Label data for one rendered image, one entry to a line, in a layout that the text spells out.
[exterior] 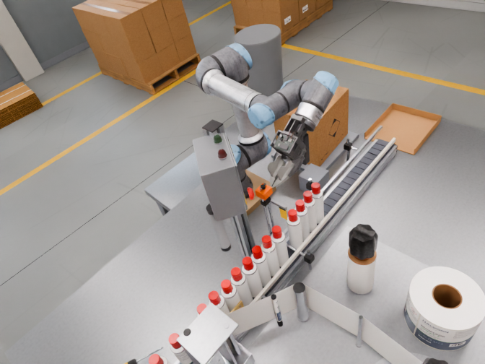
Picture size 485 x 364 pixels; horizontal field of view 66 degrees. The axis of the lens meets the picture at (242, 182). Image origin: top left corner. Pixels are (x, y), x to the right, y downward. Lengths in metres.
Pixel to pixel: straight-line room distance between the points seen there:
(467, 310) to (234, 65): 1.09
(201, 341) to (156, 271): 0.63
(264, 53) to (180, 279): 2.61
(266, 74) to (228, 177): 2.91
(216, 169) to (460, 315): 0.79
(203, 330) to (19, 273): 2.40
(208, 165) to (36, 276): 2.39
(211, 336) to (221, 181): 0.42
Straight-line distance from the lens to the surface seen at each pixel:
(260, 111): 1.11
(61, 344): 1.68
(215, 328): 1.09
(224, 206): 1.06
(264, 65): 3.79
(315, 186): 1.43
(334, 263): 1.46
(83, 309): 1.71
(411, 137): 2.06
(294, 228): 1.38
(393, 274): 1.46
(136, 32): 4.46
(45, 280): 3.15
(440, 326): 1.23
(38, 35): 6.45
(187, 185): 1.94
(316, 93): 1.11
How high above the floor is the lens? 2.11
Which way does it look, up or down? 43 degrees down
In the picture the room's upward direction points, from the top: 14 degrees counter-clockwise
